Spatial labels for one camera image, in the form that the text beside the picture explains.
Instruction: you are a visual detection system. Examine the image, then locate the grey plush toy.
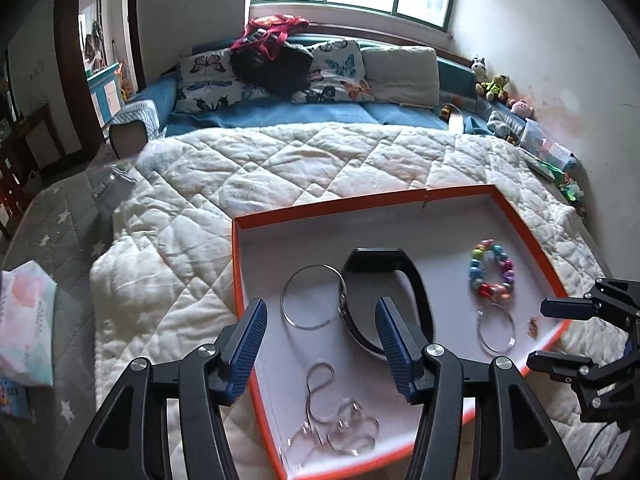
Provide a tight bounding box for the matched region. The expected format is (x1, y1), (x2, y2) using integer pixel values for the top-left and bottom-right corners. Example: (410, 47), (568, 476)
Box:
(486, 110), (526, 141)

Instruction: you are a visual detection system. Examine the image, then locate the grey star mat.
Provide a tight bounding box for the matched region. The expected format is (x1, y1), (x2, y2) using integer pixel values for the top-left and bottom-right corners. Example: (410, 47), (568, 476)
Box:
(0, 157), (151, 480)

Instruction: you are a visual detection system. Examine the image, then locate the dark wooden cabinet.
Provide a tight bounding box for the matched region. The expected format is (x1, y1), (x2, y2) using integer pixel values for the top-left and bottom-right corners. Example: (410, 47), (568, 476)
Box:
(0, 50), (66, 241)

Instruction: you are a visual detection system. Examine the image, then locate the white quilt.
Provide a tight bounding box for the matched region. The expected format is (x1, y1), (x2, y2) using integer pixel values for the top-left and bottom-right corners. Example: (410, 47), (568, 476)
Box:
(90, 122), (621, 480)

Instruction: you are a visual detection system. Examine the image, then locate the black cable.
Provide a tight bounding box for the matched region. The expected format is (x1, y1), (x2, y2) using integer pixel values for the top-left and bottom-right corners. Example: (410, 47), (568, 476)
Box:
(575, 420), (618, 480)

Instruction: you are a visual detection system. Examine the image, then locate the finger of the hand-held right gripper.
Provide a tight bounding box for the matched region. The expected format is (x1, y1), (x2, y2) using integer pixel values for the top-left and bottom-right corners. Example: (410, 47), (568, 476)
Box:
(526, 349), (621, 396)
(540, 278), (640, 322)

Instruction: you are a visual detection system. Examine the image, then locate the clear plastic box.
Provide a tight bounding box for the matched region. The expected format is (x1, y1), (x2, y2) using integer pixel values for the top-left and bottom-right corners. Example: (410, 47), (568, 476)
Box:
(519, 119), (578, 171)

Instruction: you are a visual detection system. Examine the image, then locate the black band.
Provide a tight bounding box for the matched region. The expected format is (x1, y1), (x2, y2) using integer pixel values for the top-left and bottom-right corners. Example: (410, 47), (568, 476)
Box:
(339, 247), (436, 361)

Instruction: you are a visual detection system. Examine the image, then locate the small silver bangle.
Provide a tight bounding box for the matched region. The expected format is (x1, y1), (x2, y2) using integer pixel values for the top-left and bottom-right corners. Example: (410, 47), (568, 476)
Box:
(476, 303), (517, 357)

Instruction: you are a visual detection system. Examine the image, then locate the plain grey pillow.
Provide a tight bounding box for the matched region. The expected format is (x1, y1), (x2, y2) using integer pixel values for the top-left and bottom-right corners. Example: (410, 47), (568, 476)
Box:
(360, 46), (441, 107)

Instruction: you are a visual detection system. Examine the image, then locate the blue patterned bolster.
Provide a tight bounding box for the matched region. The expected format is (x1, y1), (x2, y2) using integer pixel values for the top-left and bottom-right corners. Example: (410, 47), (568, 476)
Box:
(109, 79), (178, 161)

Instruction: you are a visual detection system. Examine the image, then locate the colourful bead bracelet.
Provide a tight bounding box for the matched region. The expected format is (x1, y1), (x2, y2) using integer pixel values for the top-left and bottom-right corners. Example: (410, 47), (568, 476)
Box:
(467, 240), (516, 301)

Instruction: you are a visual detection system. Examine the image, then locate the orange shallow box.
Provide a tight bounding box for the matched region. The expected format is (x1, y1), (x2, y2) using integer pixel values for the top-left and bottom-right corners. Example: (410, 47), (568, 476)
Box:
(231, 184), (572, 480)

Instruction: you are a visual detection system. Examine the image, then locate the yellow bear plush toy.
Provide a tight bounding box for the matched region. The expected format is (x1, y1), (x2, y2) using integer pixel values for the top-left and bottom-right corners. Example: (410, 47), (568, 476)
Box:
(475, 74), (511, 103)

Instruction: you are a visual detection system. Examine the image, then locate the red bag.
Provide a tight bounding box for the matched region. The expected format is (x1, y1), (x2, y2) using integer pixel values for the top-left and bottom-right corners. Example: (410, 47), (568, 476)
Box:
(235, 15), (311, 61)

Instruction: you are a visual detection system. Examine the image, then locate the black cloth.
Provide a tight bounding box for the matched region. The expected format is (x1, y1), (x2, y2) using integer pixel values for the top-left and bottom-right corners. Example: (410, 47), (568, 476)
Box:
(230, 42), (313, 96)

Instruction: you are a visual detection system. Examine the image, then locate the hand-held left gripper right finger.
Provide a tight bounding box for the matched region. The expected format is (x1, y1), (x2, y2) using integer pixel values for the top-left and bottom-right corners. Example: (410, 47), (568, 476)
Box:
(375, 296), (581, 480)

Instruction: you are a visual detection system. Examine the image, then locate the white pink tissue pack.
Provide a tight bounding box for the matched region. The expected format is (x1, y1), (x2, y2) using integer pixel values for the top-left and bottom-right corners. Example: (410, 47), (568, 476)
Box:
(0, 260), (58, 388)

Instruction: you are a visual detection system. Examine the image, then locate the blue white cabinet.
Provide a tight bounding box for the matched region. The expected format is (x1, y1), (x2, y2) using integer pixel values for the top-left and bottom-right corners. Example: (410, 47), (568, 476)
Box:
(87, 62), (126, 128)

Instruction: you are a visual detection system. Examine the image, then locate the large silver bangle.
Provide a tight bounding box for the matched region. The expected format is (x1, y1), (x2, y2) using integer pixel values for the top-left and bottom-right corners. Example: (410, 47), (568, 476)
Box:
(280, 263), (349, 332)

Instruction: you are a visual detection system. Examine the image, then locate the blue bed sheet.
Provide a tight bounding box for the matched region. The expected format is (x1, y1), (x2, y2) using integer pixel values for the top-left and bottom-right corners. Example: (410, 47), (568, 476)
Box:
(162, 32), (493, 138)

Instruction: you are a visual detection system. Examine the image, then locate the silver ring necklace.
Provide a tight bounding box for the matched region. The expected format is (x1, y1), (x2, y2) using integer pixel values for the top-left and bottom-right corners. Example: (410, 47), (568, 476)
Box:
(286, 362), (381, 458)

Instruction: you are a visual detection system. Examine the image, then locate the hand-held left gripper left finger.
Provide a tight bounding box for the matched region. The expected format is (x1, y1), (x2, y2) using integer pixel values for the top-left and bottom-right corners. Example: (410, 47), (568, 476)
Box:
(62, 297), (268, 480)

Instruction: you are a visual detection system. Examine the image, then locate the butterfly print pillow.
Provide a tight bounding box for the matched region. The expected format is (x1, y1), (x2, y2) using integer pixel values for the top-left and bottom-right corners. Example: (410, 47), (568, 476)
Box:
(292, 39), (375, 106)
(175, 50), (271, 113)

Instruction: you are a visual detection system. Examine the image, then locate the blue booklet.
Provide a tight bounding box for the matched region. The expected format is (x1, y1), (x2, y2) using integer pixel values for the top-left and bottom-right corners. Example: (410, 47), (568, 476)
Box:
(0, 375), (33, 421)

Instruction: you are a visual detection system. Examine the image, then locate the green toy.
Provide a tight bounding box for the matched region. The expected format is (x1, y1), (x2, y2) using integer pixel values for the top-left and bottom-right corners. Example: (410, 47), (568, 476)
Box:
(559, 175), (587, 206)

